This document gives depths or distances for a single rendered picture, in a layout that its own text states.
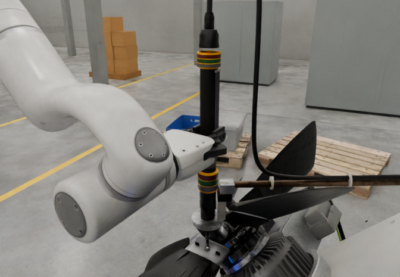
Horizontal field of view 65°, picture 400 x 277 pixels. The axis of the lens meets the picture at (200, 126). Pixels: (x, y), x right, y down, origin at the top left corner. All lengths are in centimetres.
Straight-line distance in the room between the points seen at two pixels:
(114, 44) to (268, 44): 399
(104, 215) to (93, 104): 13
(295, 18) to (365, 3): 696
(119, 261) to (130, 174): 221
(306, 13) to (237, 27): 521
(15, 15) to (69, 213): 30
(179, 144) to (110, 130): 18
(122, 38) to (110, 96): 836
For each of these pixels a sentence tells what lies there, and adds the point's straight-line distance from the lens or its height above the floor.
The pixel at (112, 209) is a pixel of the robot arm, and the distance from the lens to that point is 41.
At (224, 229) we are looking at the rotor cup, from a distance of 78.
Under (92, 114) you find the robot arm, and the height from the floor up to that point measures 158.
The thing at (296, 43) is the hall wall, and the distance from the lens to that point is 1289.
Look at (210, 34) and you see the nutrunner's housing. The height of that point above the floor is 166.
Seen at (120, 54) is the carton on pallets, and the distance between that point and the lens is 891.
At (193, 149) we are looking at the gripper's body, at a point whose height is 149.
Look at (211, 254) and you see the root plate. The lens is 77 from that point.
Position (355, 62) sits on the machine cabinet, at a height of 90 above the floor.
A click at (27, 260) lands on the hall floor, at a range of 280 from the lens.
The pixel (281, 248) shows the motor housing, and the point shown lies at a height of 119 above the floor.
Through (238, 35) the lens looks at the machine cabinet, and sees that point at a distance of 800.
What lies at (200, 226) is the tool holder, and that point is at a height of 127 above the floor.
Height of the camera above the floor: 169
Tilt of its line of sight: 20 degrees down
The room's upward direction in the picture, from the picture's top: straight up
